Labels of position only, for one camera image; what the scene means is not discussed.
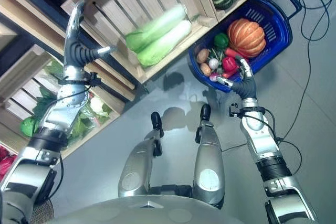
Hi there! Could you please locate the wooden crate with greens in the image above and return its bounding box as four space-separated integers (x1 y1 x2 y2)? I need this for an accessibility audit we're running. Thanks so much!
0 44 126 158

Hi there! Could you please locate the white cauliflower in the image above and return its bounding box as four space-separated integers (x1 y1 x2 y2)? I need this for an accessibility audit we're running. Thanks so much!
90 96 112 116

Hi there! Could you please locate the blue plastic shopping basket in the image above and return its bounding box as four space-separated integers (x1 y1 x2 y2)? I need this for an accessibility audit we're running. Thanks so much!
188 0 303 94

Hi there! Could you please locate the green bell pepper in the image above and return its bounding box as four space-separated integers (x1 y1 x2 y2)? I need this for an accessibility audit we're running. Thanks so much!
214 33 230 49

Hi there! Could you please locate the long black floor cable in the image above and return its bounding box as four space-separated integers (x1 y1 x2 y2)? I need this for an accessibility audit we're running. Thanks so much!
222 35 336 176

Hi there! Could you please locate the orange pumpkin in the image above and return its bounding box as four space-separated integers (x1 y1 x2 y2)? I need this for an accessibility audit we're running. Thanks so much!
226 18 267 59

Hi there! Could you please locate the brown potato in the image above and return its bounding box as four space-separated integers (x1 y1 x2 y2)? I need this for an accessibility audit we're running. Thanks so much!
196 48 211 64
199 62 213 77

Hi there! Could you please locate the wooden display shelf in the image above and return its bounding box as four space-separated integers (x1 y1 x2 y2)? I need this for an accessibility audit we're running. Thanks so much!
0 0 138 102

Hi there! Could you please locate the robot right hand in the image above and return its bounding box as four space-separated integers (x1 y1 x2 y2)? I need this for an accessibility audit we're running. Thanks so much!
216 55 260 109

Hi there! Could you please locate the orange carrot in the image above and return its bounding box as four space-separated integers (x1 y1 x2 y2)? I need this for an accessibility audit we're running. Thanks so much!
225 47 249 61

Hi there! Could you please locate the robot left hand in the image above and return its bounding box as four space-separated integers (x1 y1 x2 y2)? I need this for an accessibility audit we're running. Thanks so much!
64 0 118 78

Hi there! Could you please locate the robot right leg silver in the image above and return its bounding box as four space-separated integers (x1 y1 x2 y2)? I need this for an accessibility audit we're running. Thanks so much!
193 103 226 209

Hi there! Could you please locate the leafy green lettuce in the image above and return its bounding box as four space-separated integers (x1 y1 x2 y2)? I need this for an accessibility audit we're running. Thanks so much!
33 60 113 141

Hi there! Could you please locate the robot leg silver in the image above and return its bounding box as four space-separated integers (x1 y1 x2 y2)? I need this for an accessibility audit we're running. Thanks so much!
118 112 165 198
193 103 226 209

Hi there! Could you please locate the round green cabbage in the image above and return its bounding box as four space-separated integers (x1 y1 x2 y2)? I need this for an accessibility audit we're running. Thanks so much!
20 116 40 137

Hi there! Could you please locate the red leafy vegetable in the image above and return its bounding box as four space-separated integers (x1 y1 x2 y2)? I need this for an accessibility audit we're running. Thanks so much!
0 145 18 180

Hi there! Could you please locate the robot torso grey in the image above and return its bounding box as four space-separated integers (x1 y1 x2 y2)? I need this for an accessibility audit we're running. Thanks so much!
51 194 270 224

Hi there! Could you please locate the red bell pepper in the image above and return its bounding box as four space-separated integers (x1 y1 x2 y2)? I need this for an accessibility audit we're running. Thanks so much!
222 56 240 73

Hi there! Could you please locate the black looped cable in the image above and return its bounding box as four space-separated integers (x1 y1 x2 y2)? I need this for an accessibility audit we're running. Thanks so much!
296 0 336 41

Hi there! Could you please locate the chinese cabbage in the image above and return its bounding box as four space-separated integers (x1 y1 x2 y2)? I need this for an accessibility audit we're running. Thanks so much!
125 4 188 54
136 19 193 68

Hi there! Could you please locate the robot left leg silver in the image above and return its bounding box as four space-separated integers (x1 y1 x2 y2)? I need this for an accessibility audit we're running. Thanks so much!
118 112 165 198

